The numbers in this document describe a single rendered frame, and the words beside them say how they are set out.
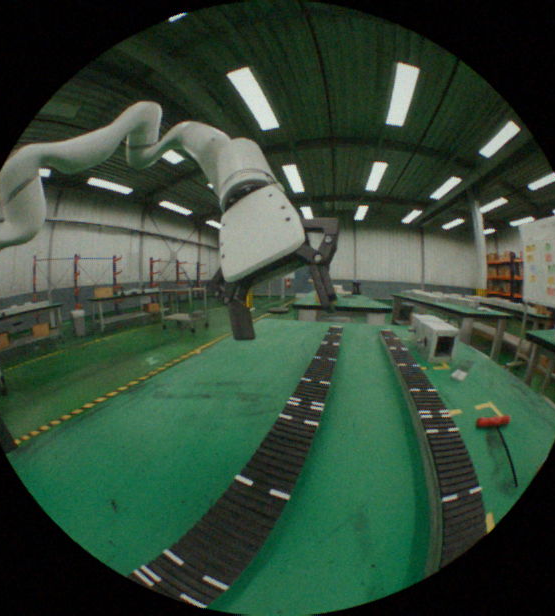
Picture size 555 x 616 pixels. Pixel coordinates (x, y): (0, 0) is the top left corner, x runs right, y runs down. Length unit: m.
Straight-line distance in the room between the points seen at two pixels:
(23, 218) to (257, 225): 0.49
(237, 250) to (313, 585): 0.32
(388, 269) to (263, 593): 11.10
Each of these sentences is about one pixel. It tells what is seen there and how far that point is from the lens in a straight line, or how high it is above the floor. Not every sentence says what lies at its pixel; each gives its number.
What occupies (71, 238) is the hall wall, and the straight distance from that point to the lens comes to 7.87.
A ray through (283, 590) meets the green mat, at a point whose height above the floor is 0.78.
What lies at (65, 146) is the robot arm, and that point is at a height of 1.29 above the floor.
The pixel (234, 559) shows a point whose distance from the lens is 0.17.
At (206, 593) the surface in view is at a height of 0.81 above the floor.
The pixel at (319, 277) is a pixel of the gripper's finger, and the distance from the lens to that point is 0.15.
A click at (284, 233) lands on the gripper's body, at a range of 0.17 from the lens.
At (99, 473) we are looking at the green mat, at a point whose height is 0.78.
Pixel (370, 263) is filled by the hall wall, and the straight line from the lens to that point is 10.80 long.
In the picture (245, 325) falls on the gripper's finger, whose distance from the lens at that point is 0.19.
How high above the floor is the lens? 0.98
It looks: 9 degrees down
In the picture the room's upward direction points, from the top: straight up
